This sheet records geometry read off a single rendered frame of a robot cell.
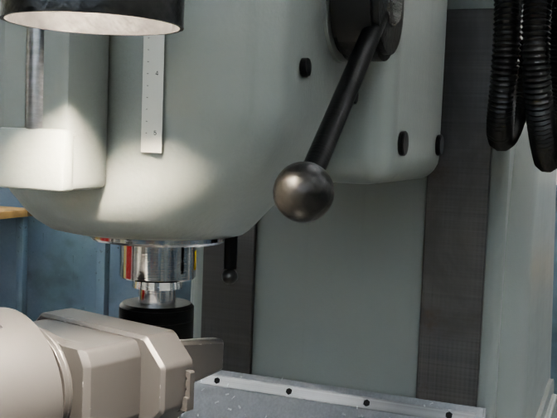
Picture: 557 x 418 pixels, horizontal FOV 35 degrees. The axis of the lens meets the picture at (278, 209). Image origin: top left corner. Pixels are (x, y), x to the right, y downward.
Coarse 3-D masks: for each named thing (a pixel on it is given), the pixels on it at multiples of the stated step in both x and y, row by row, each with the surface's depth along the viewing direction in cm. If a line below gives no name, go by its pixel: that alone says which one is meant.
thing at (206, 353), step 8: (184, 344) 53; (192, 344) 54; (200, 344) 54; (208, 344) 55; (216, 344) 55; (192, 352) 54; (200, 352) 54; (208, 352) 55; (216, 352) 56; (192, 360) 54; (200, 360) 54; (208, 360) 55; (216, 360) 56; (192, 368) 54; (200, 368) 54; (208, 368) 55; (216, 368) 56; (200, 376) 54
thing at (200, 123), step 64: (192, 0) 44; (256, 0) 45; (320, 0) 52; (0, 64) 48; (128, 64) 45; (192, 64) 44; (256, 64) 45; (320, 64) 52; (128, 128) 45; (192, 128) 45; (256, 128) 46; (64, 192) 47; (128, 192) 46; (192, 192) 46; (256, 192) 50
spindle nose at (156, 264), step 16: (128, 256) 53; (144, 256) 53; (160, 256) 53; (176, 256) 53; (192, 256) 55; (128, 272) 54; (144, 272) 53; (160, 272) 53; (176, 272) 53; (192, 272) 55
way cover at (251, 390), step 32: (224, 384) 94; (256, 384) 93; (288, 384) 92; (320, 384) 91; (192, 416) 94; (224, 416) 93; (256, 416) 92; (288, 416) 91; (320, 416) 90; (352, 416) 89; (384, 416) 88; (416, 416) 87; (448, 416) 85; (480, 416) 85
